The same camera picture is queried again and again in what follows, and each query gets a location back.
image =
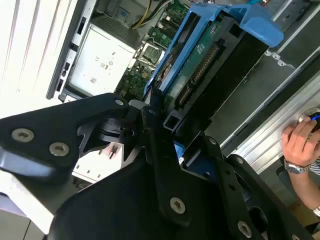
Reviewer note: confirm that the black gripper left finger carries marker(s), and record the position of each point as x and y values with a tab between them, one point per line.
50	120

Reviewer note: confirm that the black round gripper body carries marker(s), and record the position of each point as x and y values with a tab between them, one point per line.
112	200

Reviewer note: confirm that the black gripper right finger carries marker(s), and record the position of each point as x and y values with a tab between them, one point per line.
260	185

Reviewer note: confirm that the hard disk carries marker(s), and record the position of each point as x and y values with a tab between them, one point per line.
232	75

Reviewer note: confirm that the person's hand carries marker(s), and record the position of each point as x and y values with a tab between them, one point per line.
300	142

